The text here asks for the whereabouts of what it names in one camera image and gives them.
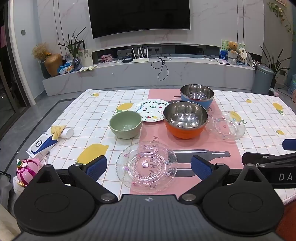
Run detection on black cable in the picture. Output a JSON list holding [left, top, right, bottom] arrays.
[[151, 52, 171, 81]]

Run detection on grey trash bin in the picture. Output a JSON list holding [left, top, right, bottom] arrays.
[[251, 64, 274, 95]]

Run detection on checked lemon tablecloth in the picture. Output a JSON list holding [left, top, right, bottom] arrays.
[[26, 88, 296, 205]]

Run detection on snack packets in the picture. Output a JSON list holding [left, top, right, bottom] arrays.
[[58, 62, 74, 74]]

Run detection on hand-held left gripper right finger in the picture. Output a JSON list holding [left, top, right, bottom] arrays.
[[178, 155, 266, 202]]

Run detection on pink round ornament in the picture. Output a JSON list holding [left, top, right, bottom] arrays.
[[16, 158, 41, 187]]

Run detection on orange steel bowl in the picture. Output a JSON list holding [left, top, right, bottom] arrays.
[[163, 101, 209, 139]]

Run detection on yellow cloth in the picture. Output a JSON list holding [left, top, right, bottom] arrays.
[[51, 125, 67, 140]]

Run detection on blue plastic bag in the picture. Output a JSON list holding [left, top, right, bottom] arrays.
[[288, 74, 296, 94]]

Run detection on green leafy plant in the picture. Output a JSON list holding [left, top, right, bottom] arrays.
[[58, 28, 86, 59]]

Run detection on green ceramic bowl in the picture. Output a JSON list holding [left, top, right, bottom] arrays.
[[109, 110, 143, 139]]

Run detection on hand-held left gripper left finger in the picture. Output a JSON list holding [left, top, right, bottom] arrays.
[[30, 155, 118, 202]]

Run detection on white router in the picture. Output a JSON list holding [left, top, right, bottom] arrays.
[[132, 46, 149, 63]]

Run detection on dried flower bunch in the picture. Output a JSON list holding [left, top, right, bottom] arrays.
[[32, 43, 50, 61]]

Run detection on blue and white box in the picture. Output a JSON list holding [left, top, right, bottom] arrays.
[[26, 133, 58, 157]]

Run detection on pink printed placemat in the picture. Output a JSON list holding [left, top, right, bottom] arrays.
[[129, 88, 248, 195]]

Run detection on small clear glass plate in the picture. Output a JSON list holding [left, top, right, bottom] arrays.
[[206, 111, 246, 141]]

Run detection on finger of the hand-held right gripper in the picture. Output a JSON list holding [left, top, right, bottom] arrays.
[[282, 138, 296, 151], [242, 152, 276, 166]]

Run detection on blue steel bowl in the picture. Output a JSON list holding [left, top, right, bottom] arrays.
[[180, 84, 215, 110]]

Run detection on gold vase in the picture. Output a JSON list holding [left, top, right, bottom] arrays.
[[44, 54, 63, 77]]

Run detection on black television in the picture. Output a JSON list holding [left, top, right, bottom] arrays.
[[87, 0, 191, 39]]

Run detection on tall potted plant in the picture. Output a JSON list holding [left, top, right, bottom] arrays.
[[260, 44, 292, 90]]

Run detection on white printed bag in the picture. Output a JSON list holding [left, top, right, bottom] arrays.
[[80, 48, 93, 67]]

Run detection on small white cup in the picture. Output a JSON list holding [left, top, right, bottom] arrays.
[[60, 128, 74, 139]]

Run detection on painted white plate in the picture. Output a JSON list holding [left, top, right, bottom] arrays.
[[135, 99, 170, 122]]

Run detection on large clear glass plate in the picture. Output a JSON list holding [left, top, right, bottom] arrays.
[[116, 141, 178, 194]]

